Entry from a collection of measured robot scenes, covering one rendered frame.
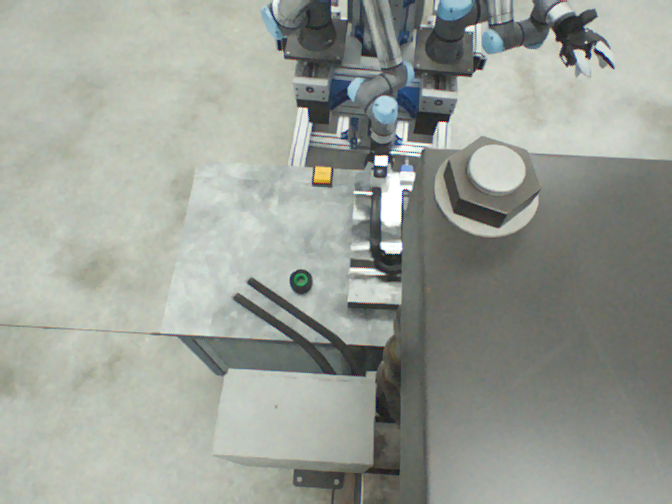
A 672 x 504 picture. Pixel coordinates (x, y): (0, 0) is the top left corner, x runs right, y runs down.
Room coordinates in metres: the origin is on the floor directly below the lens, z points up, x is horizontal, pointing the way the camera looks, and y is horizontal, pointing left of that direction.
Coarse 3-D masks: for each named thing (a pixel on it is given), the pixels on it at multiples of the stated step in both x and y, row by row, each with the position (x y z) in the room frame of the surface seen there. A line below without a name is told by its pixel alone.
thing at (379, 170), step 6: (378, 150) 1.04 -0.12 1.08; (384, 150) 1.04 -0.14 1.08; (378, 156) 1.02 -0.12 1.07; (384, 156) 1.02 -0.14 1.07; (378, 162) 1.01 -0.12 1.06; (384, 162) 1.01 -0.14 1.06; (378, 168) 0.99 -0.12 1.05; (384, 168) 0.99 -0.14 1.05; (378, 174) 0.97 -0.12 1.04; (384, 174) 0.97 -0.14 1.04
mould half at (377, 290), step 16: (368, 176) 1.06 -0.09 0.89; (368, 192) 0.99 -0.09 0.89; (384, 192) 0.99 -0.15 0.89; (400, 192) 0.99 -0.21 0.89; (368, 208) 0.93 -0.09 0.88; (384, 208) 0.93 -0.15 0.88; (400, 208) 0.93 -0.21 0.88; (352, 224) 0.86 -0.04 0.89; (368, 224) 0.86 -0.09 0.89; (384, 224) 0.86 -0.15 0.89; (400, 224) 0.86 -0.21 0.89; (352, 240) 0.78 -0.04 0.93; (368, 240) 0.78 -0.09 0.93; (384, 240) 0.78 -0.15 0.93; (400, 240) 0.78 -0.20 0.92; (352, 256) 0.71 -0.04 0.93; (368, 256) 0.72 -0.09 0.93; (352, 272) 0.69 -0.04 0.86; (368, 272) 0.69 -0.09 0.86; (352, 288) 0.63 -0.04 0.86; (368, 288) 0.63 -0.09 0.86; (384, 288) 0.63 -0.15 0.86; (400, 288) 0.63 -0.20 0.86; (352, 304) 0.58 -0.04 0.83; (368, 304) 0.58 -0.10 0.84; (384, 304) 0.58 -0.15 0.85
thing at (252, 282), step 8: (248, 280) 0.66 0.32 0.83; (256, 280) 0.66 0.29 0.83; (256, 288) 0.63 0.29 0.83; (264, 288) 0.63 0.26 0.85; (272, 296) 0.59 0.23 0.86; (280, 304) 0.56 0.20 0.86; (288, 304) 0.56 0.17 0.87; (296, 312) 0.53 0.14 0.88; (304, 312) 0.53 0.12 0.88; (304, 320) 0.50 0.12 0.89; (312, 320) 0.50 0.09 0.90; (312, 328) 0.48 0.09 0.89; (320, 328) 0.47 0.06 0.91
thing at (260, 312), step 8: (232, 296) 0.60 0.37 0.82; (240, 296) 0.60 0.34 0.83; (248, 304) 0.57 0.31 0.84; (256, 312) 0.54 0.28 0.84; (264, 312) 0.54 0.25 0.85; (264, 320) 0.51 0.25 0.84; (272, 320) 0.51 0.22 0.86; (280, 328) 0.48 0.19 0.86; (288, 328) 0.48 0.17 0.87; (288, 336) 0.46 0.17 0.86
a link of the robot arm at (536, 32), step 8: (528, 24) 1.32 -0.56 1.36; (536, 24) 1.31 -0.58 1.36; (544, 24) 1.31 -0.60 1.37; (528, 32) 1.30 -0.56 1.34; (536, 32) 1.30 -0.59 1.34; (544, 32) 1.31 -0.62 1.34; (528, 40) 1.29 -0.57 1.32; (536, 40) 1.30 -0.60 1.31; (544, 40) 1.31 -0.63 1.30; (528, 48) 1.31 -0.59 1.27; (536, 48) 1.31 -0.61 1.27
